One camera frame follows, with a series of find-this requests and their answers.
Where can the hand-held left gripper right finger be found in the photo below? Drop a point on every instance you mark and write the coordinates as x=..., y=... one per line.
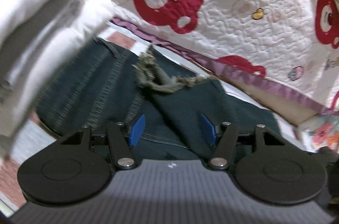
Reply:
x=208, y=131

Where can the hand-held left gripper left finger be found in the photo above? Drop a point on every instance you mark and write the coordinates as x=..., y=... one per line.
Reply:
x=137, y=131

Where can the dark blue jeans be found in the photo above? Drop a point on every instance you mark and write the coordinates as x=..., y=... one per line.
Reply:
x=172, y=107

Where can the colourful floral quilt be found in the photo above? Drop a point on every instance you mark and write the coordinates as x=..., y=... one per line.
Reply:
x=323, y=133

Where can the cream folded blanket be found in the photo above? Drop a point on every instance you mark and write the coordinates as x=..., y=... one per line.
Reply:
x=68, y=38

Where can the white bear-print quilt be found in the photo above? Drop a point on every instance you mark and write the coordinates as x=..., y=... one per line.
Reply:
x=238, y=14

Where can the pale grey folded garment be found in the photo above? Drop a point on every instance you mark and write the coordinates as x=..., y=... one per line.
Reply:
x=23, y=41

